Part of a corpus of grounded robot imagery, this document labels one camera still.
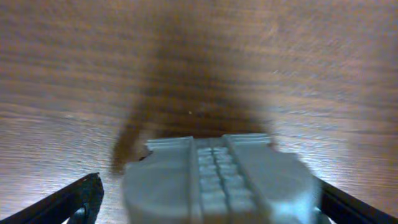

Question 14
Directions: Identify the red grey toy fire truck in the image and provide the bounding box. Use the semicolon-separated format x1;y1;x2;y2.
123;134;328;224

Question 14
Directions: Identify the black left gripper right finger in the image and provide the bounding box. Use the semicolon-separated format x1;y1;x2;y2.
319;180;397;224

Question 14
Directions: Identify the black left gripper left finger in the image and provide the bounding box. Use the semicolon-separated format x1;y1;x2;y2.
1;173;104;224

